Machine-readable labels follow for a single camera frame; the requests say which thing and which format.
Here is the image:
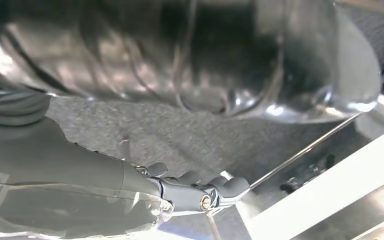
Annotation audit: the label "stainless steel workbench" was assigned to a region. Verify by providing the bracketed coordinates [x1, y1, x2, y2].
[208, 72, 384, 240]

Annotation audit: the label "black floor cable bundle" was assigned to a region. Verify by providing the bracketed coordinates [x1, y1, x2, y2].
[279, 153, 337, 196]

